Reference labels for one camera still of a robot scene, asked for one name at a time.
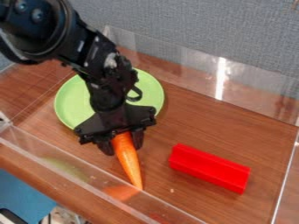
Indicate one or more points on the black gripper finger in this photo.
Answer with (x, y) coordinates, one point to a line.
(105, 146)
(137, 138)

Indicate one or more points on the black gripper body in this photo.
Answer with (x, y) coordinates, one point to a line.
(115, 116)

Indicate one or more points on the orange toy carrot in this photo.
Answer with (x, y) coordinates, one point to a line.
(127, 157)

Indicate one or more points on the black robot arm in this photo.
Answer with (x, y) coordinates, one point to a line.
(44, 30)

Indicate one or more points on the green plastic plate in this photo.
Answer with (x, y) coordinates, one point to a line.
(71, 102)

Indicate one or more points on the red rectangular block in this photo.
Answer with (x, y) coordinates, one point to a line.
(208, 167)

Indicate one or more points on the clear acrylic enclosure walls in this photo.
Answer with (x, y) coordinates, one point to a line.
(227, 108)

